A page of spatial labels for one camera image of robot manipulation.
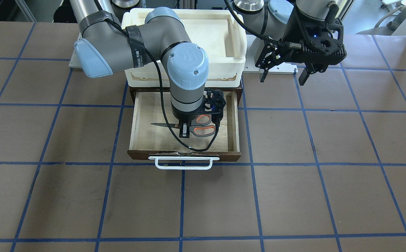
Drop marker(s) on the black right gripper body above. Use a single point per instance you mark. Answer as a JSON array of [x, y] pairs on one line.
[[186, 116]]

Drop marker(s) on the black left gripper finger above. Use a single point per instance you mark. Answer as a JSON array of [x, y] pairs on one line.
[[305, 75], [263, 74]]

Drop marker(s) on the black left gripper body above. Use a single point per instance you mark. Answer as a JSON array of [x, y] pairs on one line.
[[293, 31]]

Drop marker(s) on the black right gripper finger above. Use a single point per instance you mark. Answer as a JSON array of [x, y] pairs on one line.
[[184, 129]]

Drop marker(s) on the grey orange scissors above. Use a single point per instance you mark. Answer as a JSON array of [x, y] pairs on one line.
[[203, 127]]

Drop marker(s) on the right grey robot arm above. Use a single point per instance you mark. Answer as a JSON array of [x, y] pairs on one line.
[[106, 48]]

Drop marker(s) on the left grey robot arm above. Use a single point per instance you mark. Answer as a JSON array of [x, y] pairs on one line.
[[267, 19]]

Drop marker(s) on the white plastic tray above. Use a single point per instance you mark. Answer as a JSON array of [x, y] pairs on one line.
[[216, 31]]

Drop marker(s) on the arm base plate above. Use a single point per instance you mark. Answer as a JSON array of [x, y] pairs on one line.
[[252, 53]]

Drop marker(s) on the white drawer handle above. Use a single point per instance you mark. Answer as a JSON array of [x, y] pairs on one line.
[[183, 162]]

